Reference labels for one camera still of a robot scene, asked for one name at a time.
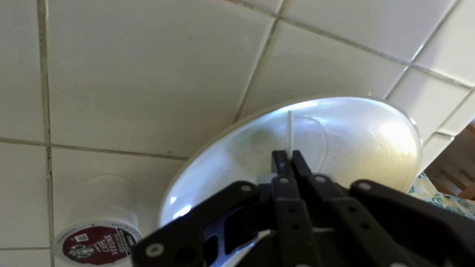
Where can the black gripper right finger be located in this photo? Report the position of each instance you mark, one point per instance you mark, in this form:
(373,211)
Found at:
(376,227)

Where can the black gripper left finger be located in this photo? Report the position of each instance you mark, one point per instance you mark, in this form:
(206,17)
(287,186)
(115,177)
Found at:
(290,223)

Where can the white plastic knife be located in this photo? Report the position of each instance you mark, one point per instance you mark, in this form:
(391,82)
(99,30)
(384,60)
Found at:
(290,131)

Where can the white round plate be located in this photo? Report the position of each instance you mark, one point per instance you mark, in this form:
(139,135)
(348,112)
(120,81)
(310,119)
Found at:
(357,138)

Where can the table with floral tablecloth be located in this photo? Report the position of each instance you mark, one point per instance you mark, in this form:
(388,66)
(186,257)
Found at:
(446,205)

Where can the light wooden chair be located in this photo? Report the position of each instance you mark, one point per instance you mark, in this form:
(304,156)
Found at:
(455,164)

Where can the red-lidded coffee pod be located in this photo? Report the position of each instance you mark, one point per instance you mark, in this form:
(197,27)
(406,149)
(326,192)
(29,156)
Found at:
(97,245)

